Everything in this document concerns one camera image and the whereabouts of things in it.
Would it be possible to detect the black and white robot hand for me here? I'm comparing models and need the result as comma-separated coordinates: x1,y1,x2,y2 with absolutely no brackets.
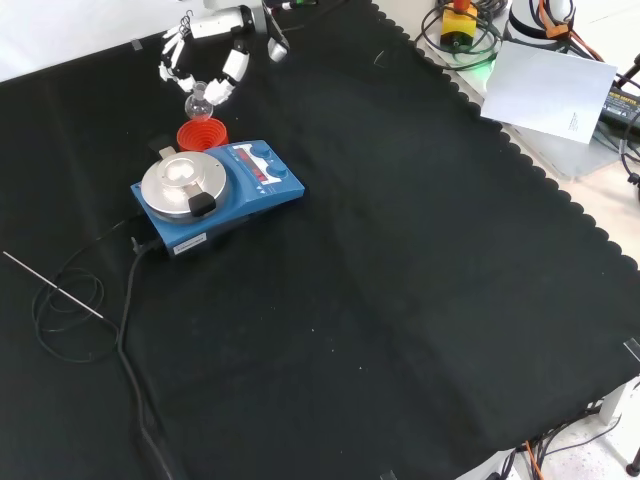
158,4,257,107

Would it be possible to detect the clear round-bottom flask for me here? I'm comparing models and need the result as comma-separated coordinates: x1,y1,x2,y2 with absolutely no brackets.
184,81,215,123

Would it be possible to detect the heater with blue base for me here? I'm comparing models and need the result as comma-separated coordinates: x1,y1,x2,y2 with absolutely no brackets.
130,139,307,260

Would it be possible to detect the yellow stop button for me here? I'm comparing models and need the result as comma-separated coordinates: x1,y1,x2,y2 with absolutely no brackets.
439,0,481,52

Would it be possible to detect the black bench cloth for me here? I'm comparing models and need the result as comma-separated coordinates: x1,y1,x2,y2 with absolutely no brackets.
0,0,640,480

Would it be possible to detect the thin metal probe rod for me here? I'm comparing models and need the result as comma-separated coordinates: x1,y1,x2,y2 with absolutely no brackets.
1,250,106,320

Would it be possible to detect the white paper sheet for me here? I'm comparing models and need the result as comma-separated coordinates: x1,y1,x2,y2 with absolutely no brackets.
479,40,620,148

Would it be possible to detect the pale board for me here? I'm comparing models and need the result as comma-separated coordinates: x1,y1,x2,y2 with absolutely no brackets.
416,27,632,180

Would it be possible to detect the black power adapter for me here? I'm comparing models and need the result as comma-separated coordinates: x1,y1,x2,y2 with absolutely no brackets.
596,84,640,134

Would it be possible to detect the black tripod leg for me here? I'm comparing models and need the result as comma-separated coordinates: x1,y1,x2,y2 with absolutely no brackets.
615,48,640,92

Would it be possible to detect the white bench leg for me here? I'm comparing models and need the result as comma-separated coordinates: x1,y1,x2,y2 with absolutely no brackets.
598,379,640,427

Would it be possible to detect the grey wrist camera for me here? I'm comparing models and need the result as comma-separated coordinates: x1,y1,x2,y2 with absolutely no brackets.
252,3,292,64

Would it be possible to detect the black coiled cable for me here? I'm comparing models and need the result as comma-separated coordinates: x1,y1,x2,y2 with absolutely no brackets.
419,0,504,72

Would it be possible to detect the thick black power cable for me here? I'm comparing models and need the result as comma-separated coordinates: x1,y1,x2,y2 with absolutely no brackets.
117,236,177,480

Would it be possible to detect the orange cable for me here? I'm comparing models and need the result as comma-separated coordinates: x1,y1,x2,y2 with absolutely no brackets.
536,0,607,62

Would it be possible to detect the thin black probe cable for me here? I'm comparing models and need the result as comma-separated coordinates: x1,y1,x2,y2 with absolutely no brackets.
32,214,147,364

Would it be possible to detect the black cable bundle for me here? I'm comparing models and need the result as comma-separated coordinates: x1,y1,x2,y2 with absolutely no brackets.
497,402,624,480

